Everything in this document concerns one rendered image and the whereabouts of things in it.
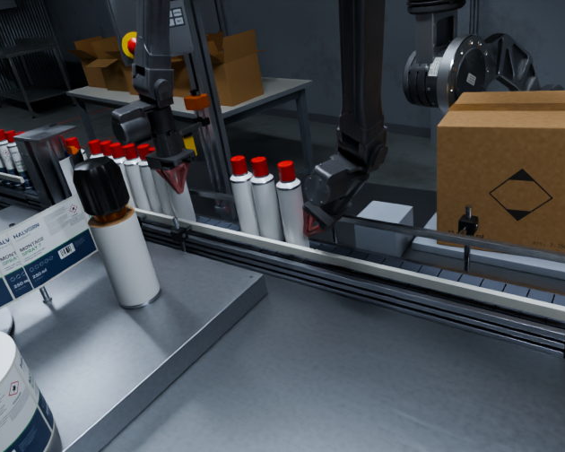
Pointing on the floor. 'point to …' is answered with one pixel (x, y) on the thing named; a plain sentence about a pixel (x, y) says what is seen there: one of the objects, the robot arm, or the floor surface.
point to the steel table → (27, 71)
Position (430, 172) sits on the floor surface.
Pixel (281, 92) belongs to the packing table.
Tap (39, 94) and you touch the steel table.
